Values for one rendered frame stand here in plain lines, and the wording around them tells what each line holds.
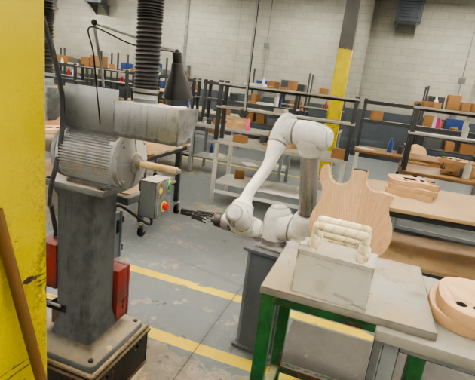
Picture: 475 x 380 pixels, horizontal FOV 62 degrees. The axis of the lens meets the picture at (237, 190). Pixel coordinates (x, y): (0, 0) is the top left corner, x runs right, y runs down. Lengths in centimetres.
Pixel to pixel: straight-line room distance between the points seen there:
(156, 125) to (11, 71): 83
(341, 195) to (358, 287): 45
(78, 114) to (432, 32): 1153
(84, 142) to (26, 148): 102
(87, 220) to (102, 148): 36
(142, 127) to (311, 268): 85
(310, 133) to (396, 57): 1066
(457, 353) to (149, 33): 156
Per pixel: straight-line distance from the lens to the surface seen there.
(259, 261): 244
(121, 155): 178
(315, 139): 202
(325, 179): 175
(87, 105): 190
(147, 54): 166
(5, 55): 86
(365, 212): 176
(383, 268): 192
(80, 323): 224
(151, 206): 210
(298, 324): 310
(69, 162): 195
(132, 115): 166
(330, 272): 147
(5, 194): 89
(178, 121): 156
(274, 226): 238
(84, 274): 209
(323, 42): 1276
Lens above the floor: 164
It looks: 15 degrees down
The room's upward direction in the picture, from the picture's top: 7 degrees clockwise
